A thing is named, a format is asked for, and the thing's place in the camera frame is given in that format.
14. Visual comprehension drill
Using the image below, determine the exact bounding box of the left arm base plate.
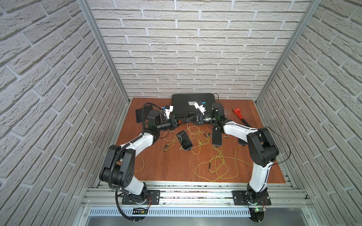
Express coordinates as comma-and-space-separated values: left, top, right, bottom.
122, 190, 161, 205

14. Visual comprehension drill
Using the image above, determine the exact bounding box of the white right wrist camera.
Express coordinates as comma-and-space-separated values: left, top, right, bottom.
194, 101, 206, 115

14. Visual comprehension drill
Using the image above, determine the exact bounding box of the red and black tool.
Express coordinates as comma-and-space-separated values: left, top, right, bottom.
232, 108, 251, 127

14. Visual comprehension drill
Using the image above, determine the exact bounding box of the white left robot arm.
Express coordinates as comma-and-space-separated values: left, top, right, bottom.
99, 116, 187, 202

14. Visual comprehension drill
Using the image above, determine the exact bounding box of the aluminium corner post right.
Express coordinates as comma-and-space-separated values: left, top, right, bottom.
255, 0, 321, 105

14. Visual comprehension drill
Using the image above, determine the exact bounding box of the aluminium corner post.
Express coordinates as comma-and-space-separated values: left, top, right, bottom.
78, 0, 131, 104
255, 0, 321, 105

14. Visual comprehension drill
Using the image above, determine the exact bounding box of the purple-edged smartphone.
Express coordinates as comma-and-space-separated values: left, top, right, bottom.
135, 108, 146, 123

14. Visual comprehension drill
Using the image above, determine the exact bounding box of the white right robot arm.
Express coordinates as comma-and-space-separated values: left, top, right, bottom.
185, 114, 279, 195

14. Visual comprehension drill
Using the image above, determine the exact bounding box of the blue-edged smartphone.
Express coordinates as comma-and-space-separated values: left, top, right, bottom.
177, 131, 193, 151

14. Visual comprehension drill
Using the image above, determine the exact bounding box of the grey-edged large smartphone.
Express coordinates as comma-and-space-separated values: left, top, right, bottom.
212, 128, 222, 146

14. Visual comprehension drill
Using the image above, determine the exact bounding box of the aluminium rail frame front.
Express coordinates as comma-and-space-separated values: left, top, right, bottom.
81, 181, 313, 209

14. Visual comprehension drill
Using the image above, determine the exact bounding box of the black smartphone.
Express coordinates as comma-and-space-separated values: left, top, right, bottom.
144, 105, 153, 117

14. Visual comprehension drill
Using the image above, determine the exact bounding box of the black plastic tool case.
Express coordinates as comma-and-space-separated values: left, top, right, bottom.
171, 93, 216, 118

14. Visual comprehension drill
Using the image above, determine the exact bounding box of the aluminium corner post left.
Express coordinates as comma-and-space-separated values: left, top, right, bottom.
78, 0, 131, 104

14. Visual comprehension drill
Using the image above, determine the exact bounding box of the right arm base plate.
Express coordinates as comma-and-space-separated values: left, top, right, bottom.
232, 188, 271, 206

